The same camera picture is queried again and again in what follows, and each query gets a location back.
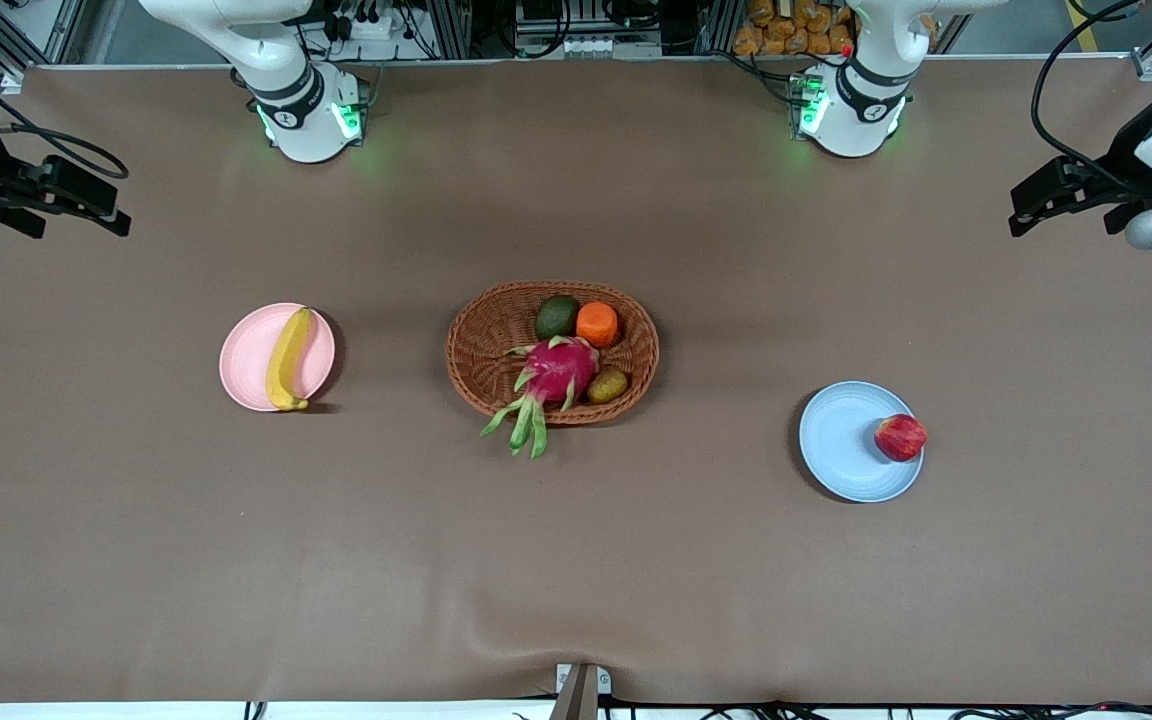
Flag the yellow banana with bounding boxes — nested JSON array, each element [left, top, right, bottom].
[[265, 306, 314, 412]]

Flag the orange packaged snacks pile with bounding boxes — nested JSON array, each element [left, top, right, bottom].
[[733, 0, 937, 57]]

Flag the white power strip with plugs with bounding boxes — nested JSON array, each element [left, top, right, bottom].
[[311, 0, 419, 61]]

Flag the pink dragon fruit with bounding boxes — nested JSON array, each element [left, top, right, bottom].
[[481, 335, 602, 460]]

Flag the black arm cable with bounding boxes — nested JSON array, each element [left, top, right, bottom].
[[0, 50, 130, 182], [1030, 0, 1152, 191]]

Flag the green avocado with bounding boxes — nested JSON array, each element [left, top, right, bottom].
[[534, 295, 581, 341]]

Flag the blue round plate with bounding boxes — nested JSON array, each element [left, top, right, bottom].
[[799, 380, 925, 503]]

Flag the pink round plate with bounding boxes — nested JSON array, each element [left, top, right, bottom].
[[219, 302, 336, 413]]

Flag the brown table cloth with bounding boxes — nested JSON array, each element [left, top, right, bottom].
[[0, 55, 1152, 706]]

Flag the grey metal camera bracket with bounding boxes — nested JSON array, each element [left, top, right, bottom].
[[548, 662, 612, 720]]

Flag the orange fruit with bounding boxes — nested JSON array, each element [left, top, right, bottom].
[[576, 301, 620, 348]]

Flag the brown wicker basket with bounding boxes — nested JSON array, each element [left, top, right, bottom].
[[445, 281, 660, 426]]

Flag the red apple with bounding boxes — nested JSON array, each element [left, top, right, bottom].
[[874, 414, 928, 463]]

